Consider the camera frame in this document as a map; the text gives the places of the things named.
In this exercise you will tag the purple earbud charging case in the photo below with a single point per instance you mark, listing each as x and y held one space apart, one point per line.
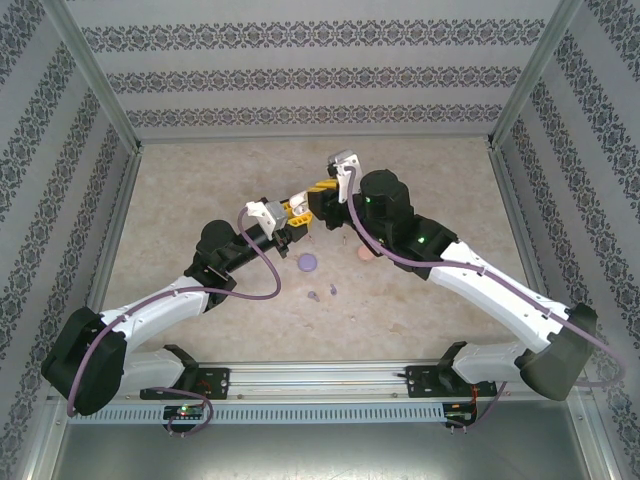
306 262

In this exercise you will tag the pink earbud charging case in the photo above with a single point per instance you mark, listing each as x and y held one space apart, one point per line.
365 255

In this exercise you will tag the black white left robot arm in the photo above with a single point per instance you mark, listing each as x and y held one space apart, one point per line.
150 312

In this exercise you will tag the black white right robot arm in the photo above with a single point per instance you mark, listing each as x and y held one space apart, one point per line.
500 300

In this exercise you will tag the grey metal base sheet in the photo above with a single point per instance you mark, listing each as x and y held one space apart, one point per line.
320 455

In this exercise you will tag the aluminium table side rail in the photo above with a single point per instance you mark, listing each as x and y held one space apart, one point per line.
120 200
512 200

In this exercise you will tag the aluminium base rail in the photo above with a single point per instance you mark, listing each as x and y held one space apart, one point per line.
320 382

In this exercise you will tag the aluminium corner frame post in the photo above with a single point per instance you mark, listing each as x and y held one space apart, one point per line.
96 75
530 75

